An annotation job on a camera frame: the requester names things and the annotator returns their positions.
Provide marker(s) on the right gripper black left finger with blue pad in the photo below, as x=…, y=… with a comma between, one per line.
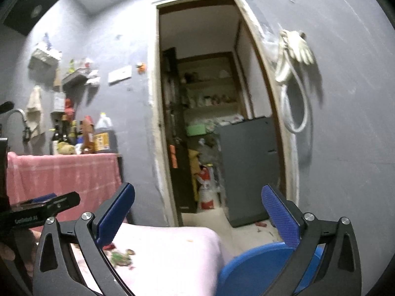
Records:
x=56, y=272

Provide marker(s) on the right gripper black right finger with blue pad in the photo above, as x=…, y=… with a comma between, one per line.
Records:
x=325, y=258

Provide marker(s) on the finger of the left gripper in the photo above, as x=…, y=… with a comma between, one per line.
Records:
x=49, y=205

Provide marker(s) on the chrome kitchen faucet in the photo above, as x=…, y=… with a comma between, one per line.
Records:
x=22, y=119

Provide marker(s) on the person's left hand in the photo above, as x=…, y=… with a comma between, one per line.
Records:
x=26, y=241

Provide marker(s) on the green vegetable scraps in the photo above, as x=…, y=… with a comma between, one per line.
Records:
x=118, y=258

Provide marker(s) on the pink checked towel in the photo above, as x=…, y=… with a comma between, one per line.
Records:
x=95, y=177

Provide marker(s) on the blue plastic bucket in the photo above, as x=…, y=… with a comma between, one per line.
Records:
x=252, y=272

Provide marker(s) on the dark soy sauce bottle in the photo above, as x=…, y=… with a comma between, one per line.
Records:
x=61, y=144

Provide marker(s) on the brown sauce bottle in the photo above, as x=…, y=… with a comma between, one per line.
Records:
x=88, y=135

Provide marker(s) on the beige hanging rag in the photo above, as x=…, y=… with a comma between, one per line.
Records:
x=34, y=113

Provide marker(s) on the pink table cloth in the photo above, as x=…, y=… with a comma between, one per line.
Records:
x=171, y=260

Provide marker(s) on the large oil jug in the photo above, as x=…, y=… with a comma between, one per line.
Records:
x=105, y=139

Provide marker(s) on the white red sack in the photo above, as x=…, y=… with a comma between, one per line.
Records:
x=208, y=194

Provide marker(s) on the grey refrigerator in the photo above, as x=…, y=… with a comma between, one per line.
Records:
x=250, y=161

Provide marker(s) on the dark wooden door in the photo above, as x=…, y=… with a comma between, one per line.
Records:
x=175, y=133

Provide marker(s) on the green box on shelf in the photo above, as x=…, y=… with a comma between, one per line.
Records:
x=196, y=130

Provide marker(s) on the white rubber gloves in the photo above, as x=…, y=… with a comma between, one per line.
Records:
x=292, y=47

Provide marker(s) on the wall shelf rack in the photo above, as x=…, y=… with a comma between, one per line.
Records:
x=79, y=76

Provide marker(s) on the white wall basket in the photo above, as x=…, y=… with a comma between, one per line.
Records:
x=48, y=57

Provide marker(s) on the white wall socket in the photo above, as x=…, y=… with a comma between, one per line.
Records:
x=120, y=74

